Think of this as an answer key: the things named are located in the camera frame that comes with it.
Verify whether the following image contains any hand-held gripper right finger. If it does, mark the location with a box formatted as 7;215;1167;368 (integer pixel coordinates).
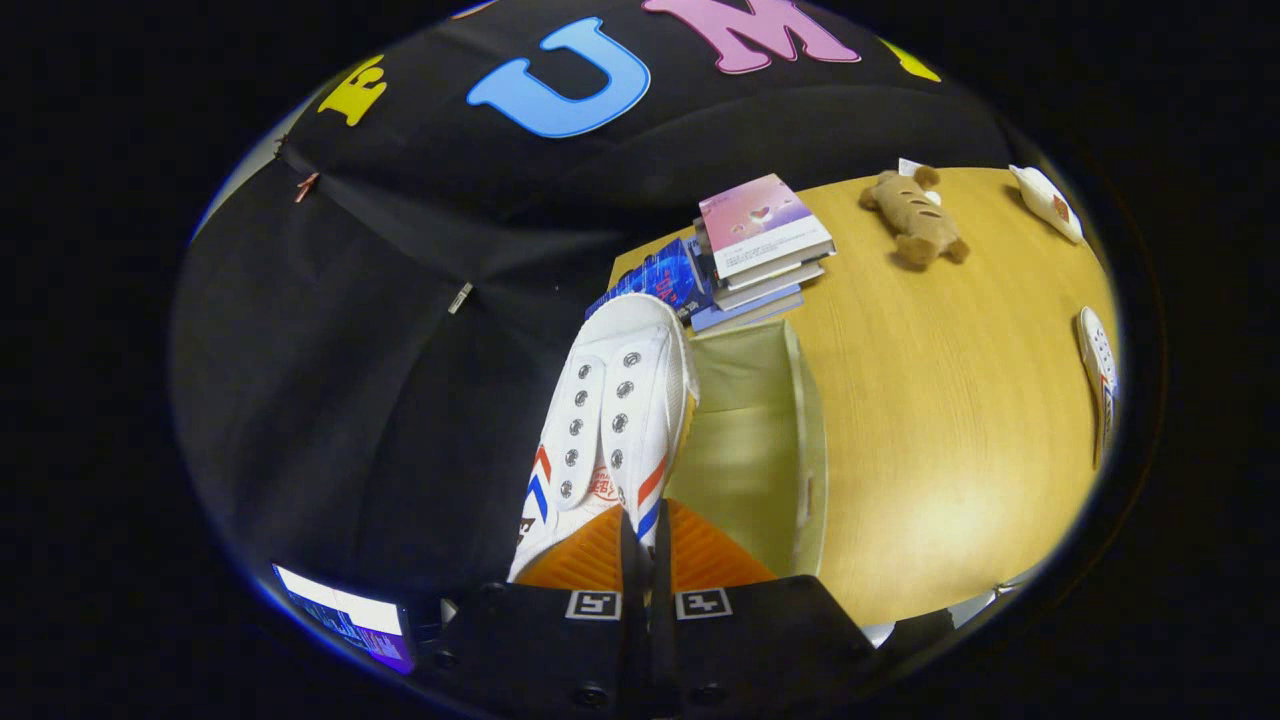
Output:
650;498;883;720

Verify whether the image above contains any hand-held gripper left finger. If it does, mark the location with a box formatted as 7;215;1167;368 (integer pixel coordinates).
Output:
418;504;647;720

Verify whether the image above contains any green fabric storage box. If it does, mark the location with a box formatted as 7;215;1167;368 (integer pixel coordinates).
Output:
665;318;829;579

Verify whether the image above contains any white striped canvas shoe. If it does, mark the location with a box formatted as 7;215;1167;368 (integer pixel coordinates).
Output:
1075;306;1119;471
507;292;701;584

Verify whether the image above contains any pale blue book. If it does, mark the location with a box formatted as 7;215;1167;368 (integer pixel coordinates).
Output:
690;288;805;334

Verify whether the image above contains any dark blue book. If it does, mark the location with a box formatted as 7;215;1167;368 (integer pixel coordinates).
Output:
585;237;713;323

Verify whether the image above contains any black backdrop cloth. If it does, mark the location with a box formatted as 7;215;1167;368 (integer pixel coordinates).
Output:
170;0;1031;641

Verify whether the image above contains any lit computer screen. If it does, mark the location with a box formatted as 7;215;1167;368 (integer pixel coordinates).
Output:
272;563;416;676

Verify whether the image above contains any white paperback book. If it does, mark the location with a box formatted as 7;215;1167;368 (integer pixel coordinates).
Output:
712;260;827;299

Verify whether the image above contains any pink cover book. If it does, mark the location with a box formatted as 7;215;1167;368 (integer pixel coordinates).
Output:
698;173;836;281

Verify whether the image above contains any brown plush toy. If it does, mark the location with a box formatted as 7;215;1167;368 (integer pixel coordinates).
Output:
860;158;971;268

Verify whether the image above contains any white plastic packet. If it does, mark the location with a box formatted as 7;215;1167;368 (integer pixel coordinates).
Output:
1008;164;1085;245

